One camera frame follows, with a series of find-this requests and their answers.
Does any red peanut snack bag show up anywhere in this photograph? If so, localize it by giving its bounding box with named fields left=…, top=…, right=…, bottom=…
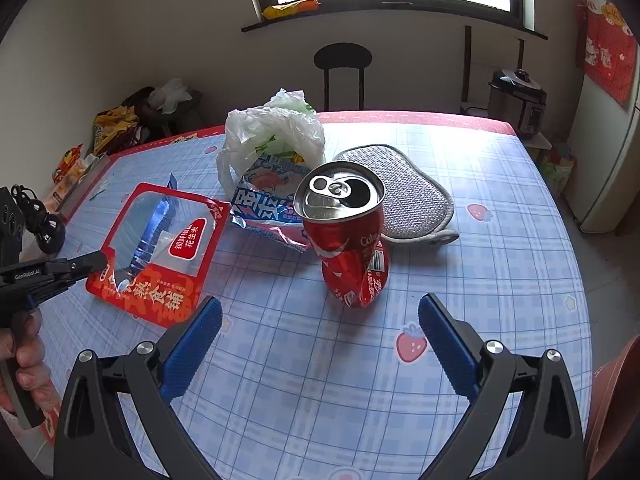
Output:
left=86, top=183, right=231, bottom=328

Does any colourful gift bag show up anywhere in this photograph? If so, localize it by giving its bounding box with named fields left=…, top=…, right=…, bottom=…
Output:
left=538, top=143, right=576, bottom=197

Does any red fridge cover cloth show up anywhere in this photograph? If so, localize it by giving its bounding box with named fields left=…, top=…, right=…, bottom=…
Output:
left=576, top=0, right=638, bottom=106

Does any blue white snack wrapper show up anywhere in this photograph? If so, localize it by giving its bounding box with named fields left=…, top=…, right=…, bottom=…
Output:
left=231, top=154, right=310, bottom=252

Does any left hand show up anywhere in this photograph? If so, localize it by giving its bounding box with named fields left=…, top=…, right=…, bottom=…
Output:
left=0, top=309, right=60, bottom=411

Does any yellow snack bags pile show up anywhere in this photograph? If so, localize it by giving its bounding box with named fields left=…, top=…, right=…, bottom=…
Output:
left=92, top=105, right=139, bottom=156

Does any yellow snack bag on sill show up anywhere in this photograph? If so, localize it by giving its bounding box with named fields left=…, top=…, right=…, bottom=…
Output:
left=262, top=0, right=321, bottom=21

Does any grey scrubbing pad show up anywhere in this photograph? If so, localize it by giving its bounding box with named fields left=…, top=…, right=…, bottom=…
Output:
left=334, top=144, right=459, bottom=246

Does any crushed red cola can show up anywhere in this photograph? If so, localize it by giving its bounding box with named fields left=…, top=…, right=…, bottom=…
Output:
left=293, top=160, right=390, bottom=308

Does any black chair by window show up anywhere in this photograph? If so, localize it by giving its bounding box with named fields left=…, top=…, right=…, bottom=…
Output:
left=314, top=42, right=373, bottom=112

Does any electric pressure cooker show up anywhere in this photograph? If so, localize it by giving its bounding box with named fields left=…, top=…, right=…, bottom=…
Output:
left=487, top=68, right=547, bottom=140

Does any cream refrigerator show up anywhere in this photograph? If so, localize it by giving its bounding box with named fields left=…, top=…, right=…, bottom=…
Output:
left=564, top=40, right=639, bottom=234

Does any terracotta plastic pot bin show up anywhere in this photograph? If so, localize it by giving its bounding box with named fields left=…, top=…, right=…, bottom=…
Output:
left=585, top=335, right=640, bottom=479

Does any white plastic bag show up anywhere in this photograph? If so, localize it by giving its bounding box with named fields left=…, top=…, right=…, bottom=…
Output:
left=217, top=89, right=326, bottom=198

